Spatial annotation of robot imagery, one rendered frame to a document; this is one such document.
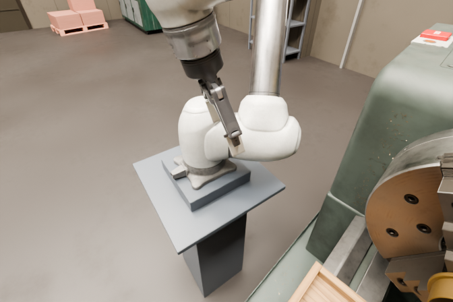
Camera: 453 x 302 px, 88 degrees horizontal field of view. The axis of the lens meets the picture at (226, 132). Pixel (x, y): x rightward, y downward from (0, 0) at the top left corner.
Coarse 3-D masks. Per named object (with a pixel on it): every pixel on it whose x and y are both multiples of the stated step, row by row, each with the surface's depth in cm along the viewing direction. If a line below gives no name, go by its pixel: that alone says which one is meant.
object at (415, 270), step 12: (444, 240) 39; (432, 252) 39; (444, 252) 37; (396, 264) 43; (408, 264) 41; (420, 264) 39; (432, 264) 37; (444, 264) 36; (396, 276) 42; (408, 276) 39; (420, 276) 37; (408, 288) 41; (420, 288) 35
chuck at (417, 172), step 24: (432, 144) 39; (408, 168) 37; (432, 168) 34; (384, 192) 41; (408, 192) 38; (432, 192) 35; (384, 216) 43; (408, 216) 40; (432, 216) 37; (384, 240) 45; (408, 240) 42; (432, 240) 38
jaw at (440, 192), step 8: (448, 160) 34; (448, 168) 33; (448, 176) 33; (440, 184) 32; (448, 184) 32; (440, 192) 31; (448, 192) 30; (440, 200) 31; (448, 200) 31; (448, 208) 31; (448, 216) 32; (448, 224) 31; (448, 232) 30; (448, 240) 31; (448, 248) 31; (448, 256) 30; (448, 264) 30
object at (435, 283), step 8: (448, 272) 31; (432, 280) 32; (440, 280) 31; (448, 280) 30; (432, 288) 31; (440, 288) 30; (448, 288) 29; (432, 296) 30; (440, 296) 29; (448, 296) 28
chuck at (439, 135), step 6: (438, 132) 42; (444, 132) 41; (450, 132) 40; (420, 138) 44; (426, 138) 42; (432, 138) 41; (438, 138) 40; (414, 144) 44; (402, 150) 46; (396, 156) 47
